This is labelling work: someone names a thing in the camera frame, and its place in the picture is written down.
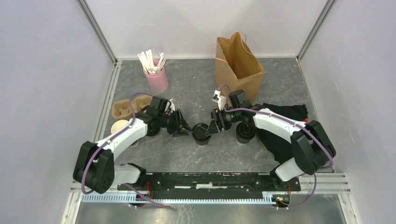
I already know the aluminium slotted cable duct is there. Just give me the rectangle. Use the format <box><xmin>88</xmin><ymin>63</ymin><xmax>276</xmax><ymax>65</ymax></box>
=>
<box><xmin>69</xmin><ymin>173</ymin><xmax>291</xmax><ymax>205</ymax></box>

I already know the brown paper bag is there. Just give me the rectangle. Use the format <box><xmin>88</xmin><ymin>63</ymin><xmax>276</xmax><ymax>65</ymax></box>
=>
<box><xmin>210</xmin><ymin>32</ymin><xmax>264</xmax><ymax>103</ymax></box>

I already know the black paper coffee cup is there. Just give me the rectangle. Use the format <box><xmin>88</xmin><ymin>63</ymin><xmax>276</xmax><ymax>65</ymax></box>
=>
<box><xmin>236</xmin><ymin>136</ymin><xmax>254</xmax><ymax>145</ymax></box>
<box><xmin>194</xmin><ymin>136</ymin><xmax>211</xmax><ymax>146</ymax></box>

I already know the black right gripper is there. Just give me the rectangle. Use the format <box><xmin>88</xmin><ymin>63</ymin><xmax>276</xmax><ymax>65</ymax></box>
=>
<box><xmin>206</xmin><ymin>107</ymin><xmax>241</xmax><ymax>135</ymax></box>

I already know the stack of black lids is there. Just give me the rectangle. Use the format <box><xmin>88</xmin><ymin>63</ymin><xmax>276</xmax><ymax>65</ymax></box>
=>
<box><xmin>146</xmin><ymin>123</ymin><xmax>161</xmax><ymax>137</ymax></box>

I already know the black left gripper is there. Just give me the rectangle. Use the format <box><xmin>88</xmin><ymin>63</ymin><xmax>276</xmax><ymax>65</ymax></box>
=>
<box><xmin>158</xmin><ymin>109</ymin><xmax>193</xmax><ymax>138</ymax></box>

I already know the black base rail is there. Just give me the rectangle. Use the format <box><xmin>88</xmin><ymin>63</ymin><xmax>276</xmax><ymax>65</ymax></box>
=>
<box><xmin>131</xmin><ymin>172</ymin><xmax>301</xmax><ymax>199</ymax></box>

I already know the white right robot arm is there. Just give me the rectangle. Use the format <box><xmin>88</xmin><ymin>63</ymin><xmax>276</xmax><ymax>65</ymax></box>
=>
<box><xmin>200</xmin><ymin>90</ymin><xmax>336</xmax><ymax>190</ymax></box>

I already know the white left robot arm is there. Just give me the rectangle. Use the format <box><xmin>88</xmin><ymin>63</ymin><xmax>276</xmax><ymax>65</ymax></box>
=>
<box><xmin>72</xmin><ymin>96</ymin><xmax>193</xmax><ymax>195</ymax></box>

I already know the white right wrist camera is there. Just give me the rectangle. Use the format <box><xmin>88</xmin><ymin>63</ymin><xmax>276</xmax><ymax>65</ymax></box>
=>
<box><xmin>212</xmin><ymin>90</ymin><xmax>227</xmax><ymax>110</ymax></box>

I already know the pink straw holder cup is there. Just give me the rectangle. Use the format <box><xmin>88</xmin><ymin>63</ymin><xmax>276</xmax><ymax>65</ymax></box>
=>
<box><xmin>143</xmin><ymin>65</ymin><xmax>169</xmax><ymax>93</ymax></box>

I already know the stack of paper cups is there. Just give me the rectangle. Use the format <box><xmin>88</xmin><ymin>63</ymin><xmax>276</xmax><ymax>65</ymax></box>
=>
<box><xmin>111</xmin><ymin>119</ymin><xmax>129</xmax><ymax>134</ymax></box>

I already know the black plastic cup lid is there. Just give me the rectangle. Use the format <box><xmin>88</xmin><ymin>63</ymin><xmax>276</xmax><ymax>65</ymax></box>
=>
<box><xmin>192</xmin><ymin>123</ymin><xmax>208</xmax><ymax>138</ymax></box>
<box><xmin>236</xmin><ymin>123</ymin><xmax>256</xmax><ymax>137</ymax></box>

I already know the brown cardboard cup carrier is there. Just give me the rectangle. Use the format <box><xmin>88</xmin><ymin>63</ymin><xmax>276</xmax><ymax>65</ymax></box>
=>
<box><xmin>111</xmin><ymin>95</ymin><xmax>152</xmax><ymax>121</ymax></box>

